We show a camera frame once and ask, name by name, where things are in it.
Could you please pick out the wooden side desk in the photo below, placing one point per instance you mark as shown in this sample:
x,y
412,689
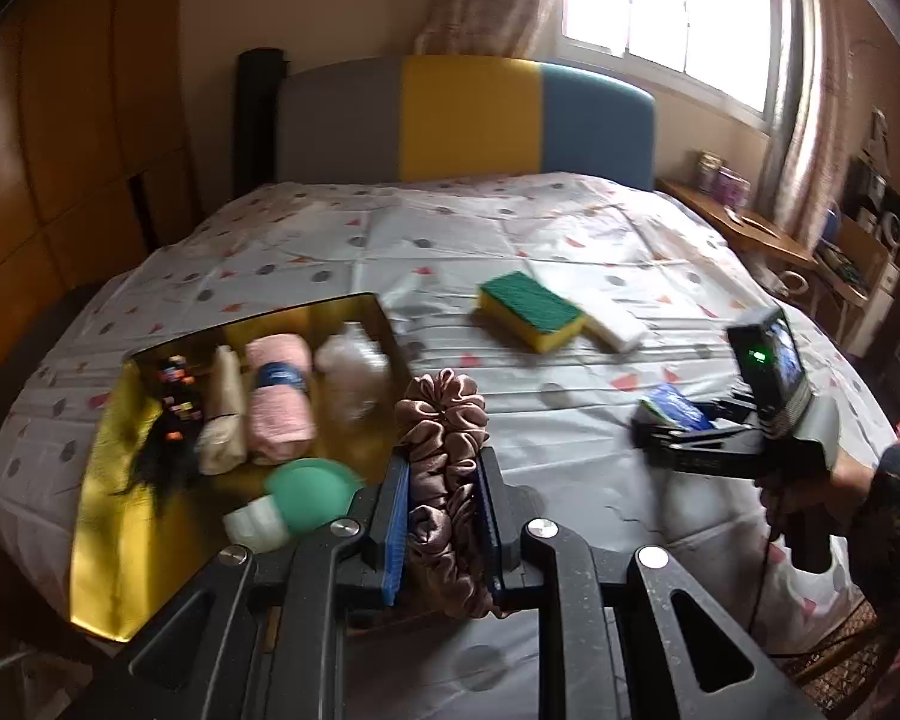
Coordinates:
x,y
757,236

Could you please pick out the small white puff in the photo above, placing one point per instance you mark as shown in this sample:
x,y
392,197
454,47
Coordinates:
x,y
255,525

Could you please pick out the green and yellow sponge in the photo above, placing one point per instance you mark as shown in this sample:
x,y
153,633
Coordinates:
x,y
529,304

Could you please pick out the window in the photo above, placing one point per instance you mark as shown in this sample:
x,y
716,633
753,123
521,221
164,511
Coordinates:
x,y
667,7

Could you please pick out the person's right hand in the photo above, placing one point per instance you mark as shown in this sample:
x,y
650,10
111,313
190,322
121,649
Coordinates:
x,y
847,487

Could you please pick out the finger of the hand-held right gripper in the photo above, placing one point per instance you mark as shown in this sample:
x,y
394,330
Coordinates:
x,y
735,416
690,450

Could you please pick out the clear plastic bag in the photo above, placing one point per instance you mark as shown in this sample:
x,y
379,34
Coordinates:
x,y
349,367

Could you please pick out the purple box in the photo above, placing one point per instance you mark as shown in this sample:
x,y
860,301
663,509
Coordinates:
x,y
731,187

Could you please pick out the brown satin scrunchie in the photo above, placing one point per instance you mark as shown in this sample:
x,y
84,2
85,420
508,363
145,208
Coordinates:
x,y
442,435

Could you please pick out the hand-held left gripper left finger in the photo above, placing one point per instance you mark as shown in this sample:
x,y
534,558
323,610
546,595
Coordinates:
x,y
397,525

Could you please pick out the white metal rack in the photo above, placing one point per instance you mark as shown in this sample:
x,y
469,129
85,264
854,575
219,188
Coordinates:
x,y
862,285

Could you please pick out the beige cloth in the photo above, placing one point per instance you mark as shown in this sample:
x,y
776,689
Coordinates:
x,y
221,420

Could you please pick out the grey yellow blue headboard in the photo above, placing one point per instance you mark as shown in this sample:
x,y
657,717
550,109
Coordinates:
x,y
465,120

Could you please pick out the pale patterned box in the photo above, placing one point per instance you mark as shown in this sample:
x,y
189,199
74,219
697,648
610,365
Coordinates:
x,y
706,171

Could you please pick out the wooden wardrobe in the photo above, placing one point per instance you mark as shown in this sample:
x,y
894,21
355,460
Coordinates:
x,y
60,165

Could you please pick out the printed bed cover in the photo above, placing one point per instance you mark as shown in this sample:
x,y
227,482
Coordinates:
x,y
570,240

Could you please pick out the pink fluffy towel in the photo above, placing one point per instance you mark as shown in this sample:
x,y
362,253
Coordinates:
x,y
277,420

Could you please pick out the gold box with maroon sides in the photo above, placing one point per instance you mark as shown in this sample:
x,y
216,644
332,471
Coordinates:
x,y
142,540

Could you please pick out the white soft block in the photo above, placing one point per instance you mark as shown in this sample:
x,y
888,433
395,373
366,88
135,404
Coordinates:
x,y
615,322

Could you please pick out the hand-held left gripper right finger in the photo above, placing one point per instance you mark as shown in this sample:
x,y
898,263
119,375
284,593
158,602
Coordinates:
x,y
489,517

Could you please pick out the black bed post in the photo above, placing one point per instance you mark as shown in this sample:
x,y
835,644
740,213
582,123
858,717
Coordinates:
x,y
259,120

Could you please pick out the blue tissue packet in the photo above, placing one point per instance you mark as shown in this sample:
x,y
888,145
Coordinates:
x,y
675,409

